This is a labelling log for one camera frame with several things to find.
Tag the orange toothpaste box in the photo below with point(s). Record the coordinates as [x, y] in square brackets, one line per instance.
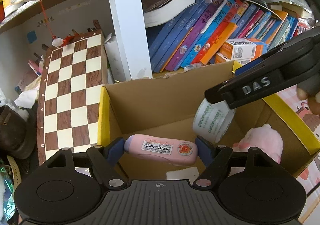
[220, 58]
[243, 48]

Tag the lower orange toothpaste box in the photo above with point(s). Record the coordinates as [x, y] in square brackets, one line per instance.
[220, 58]

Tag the yellow cardboard box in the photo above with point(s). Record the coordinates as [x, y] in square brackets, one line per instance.
[166, 106]

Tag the pink correction tape case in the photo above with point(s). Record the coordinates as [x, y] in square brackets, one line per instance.
[166, 150]

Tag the brown white chessboard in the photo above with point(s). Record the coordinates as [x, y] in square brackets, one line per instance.
[69, 95]

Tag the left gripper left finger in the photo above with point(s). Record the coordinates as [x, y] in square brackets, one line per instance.
[103, 159]

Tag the brown leather bag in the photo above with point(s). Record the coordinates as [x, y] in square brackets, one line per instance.
[18, 137]

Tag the pink plush pig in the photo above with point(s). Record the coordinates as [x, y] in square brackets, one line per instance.
[264, 138]

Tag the white power adapter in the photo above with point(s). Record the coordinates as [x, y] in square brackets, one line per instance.
[188, 173]

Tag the upper orange toothpaste box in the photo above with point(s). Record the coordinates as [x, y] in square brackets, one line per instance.
[243, 48]

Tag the clear packing tape roll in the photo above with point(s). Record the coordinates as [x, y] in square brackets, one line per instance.
[211, 121]

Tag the thick white paperback book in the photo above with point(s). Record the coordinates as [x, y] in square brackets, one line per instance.
[157, 12]

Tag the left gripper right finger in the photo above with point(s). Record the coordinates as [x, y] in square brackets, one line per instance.
[215, 159]

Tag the row of colourful books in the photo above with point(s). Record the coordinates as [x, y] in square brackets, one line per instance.
[197, 33]

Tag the white shelf post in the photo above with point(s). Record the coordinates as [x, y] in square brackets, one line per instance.
[129, 28]

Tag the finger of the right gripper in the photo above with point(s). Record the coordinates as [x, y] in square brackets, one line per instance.
[257, 82]
[246, 67]

